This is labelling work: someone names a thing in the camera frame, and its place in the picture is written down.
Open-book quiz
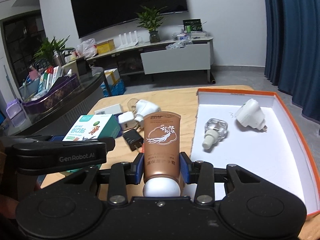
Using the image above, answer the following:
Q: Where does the white tv console cabinet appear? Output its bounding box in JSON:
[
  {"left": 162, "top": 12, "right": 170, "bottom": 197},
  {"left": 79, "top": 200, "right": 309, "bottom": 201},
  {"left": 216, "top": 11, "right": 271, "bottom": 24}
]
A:
[{"left": 88, "top": 36, "right": 215, "bottom": 84}]

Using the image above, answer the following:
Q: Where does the white charger packaging box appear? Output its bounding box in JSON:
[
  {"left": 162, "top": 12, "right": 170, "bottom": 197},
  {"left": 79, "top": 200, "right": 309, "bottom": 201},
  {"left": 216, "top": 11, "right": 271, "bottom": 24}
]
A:
[{"left": 94, "top": 104, "right": 123, "bottom": 115}]

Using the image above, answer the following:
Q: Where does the white wifi router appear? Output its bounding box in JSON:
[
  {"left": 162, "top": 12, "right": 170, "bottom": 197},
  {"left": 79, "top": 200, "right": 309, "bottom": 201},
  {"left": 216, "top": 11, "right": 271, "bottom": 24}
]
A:
[{"left": 118, "top": 30, "right": 139, "bottom": 49}]

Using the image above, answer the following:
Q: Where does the bronze cream tube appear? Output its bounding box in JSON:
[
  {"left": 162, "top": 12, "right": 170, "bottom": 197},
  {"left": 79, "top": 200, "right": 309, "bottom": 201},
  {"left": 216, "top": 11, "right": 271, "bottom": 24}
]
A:
[{"left": 143, "top": 111, "right": 181, "bottom": 197}]

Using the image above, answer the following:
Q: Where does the dark blue curtain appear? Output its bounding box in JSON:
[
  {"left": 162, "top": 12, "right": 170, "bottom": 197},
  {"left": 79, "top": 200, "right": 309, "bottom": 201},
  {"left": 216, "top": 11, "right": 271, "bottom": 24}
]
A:
[{"left": 265, "top": 0, "right": 319, "bottom": 122}]

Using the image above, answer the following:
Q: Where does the white green-leaf plug-in device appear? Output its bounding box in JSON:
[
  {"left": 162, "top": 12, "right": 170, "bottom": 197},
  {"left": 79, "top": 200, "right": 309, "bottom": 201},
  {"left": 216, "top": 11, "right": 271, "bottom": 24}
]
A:
[{"left": 235, "top": 99, "right": 267, "bottom": 132}]

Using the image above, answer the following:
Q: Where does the wall-mounted black television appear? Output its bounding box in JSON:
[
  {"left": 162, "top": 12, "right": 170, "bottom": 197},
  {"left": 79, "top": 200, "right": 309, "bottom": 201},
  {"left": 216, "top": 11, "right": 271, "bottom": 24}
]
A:
[{"left": 71, "top": 0, "right": 188, "bottom": 38}]

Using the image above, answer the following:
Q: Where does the lilac plastic container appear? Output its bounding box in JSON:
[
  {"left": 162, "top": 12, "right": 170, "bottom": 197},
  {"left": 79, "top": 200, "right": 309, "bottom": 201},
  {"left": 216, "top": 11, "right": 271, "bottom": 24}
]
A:
[{"left": 6, "top": 99, "right": 26, "bottom": 127}]

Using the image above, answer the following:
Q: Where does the purple patterned storage box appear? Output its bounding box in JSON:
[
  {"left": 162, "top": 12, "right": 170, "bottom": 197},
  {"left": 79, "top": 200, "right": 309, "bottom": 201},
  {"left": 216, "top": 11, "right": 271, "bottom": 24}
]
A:
[{"left": 22, "top": 74, "right": 80, "bottom": 115}]

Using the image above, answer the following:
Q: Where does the potted bamboo on console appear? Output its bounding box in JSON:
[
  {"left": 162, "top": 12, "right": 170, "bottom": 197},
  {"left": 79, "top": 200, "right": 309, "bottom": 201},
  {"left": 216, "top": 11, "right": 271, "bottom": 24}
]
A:
[{"left": 136, "top": 5, "right": 165, "bottom": 43}]

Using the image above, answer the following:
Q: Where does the clear refill bottle white cap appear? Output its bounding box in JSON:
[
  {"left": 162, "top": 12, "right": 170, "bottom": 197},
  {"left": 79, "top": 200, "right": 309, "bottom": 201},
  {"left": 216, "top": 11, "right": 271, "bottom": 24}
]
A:
[{"left": 202, "top": 118, "right": 228, "bottom": 150}]

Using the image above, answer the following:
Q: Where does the black green display box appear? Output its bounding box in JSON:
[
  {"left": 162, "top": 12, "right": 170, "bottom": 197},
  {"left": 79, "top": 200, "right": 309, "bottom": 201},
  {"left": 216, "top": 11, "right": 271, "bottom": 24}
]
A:
[{"left": 183, "top": 18, "right": 203, "bottom": 33}]

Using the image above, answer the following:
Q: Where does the black glass coffee table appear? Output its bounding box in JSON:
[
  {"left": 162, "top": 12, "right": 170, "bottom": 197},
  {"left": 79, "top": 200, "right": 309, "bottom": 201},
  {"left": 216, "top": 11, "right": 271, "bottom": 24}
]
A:
[{"left": 1, "top": 67, "right": 105, "bottom": 136}]

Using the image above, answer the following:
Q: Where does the blue crate with boxes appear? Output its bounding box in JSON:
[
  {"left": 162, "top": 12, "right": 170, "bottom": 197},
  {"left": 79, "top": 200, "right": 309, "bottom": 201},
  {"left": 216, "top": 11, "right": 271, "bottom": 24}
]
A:
[{"left": 100, "top": 68, "right": 126, "bottom": 97}]

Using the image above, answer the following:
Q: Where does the teal white bandage box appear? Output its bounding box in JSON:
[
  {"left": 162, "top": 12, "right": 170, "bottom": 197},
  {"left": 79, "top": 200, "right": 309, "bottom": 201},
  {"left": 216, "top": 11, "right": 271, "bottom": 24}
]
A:
[{"left": 63, "top": 114, "right": 121, "bottom": 141}]

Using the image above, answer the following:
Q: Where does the white plug-in with bottle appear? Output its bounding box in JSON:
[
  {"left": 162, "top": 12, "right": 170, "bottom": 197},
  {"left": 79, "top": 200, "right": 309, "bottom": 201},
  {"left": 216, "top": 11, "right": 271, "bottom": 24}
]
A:
[{"left": 127, "top": 99, "right": 161, "bottom": 128}]

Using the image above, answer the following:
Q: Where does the white plastic bag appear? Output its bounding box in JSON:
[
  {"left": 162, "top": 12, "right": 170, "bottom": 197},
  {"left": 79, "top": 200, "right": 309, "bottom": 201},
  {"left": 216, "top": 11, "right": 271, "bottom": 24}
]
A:
[{"left": 76, "top": 38, "right": 98, "bottom": 59}]

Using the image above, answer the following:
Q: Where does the white usb cube charger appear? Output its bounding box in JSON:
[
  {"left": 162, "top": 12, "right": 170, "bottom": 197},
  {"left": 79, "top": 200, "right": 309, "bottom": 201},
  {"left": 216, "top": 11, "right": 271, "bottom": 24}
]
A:
[{"left": 118, "top": 111, "right": 137, "bottom": 131}]

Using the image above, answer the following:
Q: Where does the orange white shallow box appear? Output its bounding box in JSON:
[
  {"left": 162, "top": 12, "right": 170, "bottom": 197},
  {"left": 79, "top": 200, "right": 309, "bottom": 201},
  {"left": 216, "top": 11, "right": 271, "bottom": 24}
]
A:
[{"left": 190, "top": 88, "right": 319, "bottom": 215}]

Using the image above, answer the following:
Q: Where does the yellow box on console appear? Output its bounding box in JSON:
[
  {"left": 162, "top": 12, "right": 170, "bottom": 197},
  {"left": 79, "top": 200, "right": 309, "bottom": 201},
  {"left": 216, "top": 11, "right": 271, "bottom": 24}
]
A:
[{"left": 97, "top": 39, "right": 116, "bottom": 54}]

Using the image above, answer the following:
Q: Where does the person's left hand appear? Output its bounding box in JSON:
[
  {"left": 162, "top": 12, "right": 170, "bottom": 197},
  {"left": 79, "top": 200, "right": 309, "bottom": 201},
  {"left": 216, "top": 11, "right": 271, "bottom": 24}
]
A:
[{"left": 1, "top": 174, "right": 41, "bottom": 219}]

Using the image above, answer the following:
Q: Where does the black wall charger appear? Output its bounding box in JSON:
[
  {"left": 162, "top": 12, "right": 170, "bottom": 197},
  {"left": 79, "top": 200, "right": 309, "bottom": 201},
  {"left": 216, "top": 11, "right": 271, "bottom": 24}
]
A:
[{"left": 123, "top": 129, "right": 144, "bottom": 151}]

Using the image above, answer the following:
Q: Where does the potted plant in steel pot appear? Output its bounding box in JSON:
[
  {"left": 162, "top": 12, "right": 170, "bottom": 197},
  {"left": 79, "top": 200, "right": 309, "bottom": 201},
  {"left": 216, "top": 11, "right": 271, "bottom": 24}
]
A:
[{"left": 34, "top": 36, "right": 70, "bottom": 66}]

